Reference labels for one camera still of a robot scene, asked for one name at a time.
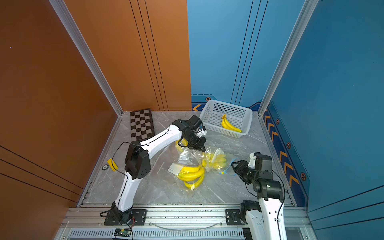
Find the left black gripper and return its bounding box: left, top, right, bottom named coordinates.
left=184, top=131, right=208, bottom=151

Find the bagged banana bunch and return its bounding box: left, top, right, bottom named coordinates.
left=199, top=148, right=238, bottom=177
left=168, top=163, right=205, bottom=191
left=175, top=138, right=188, bottom=153

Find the yellow banana bunch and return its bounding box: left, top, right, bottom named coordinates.
left=221, top=114, right=242, bottom=133

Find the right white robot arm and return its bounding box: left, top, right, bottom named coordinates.
left=231, top=153, right=287, bottom=240

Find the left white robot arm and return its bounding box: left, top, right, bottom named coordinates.
left=100, top=115, right=207, bottom=226

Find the white plastic basket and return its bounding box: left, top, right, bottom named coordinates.
left=200, top=100, right=253, bottom=138

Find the brown checkered chessboard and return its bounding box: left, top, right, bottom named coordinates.
left=130, top=109, right=155, bottom=142

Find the small yellow block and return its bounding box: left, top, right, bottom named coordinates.
left=107, top=159, right=119, bottom=172

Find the left green circuit board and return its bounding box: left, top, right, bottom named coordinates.
left=114, top=228, right=133, bottom=239

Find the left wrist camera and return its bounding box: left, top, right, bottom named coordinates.
left=196, top=126, right=207, bottom=138

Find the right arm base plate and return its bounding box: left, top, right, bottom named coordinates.
left=225, top=209, right=247, bottom=226

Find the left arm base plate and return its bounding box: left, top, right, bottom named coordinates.
left=104, top=209, right=147, bottom=226

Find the aluminium front rail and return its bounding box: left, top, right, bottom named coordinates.
left=59, top=203, right=313, bottom=230

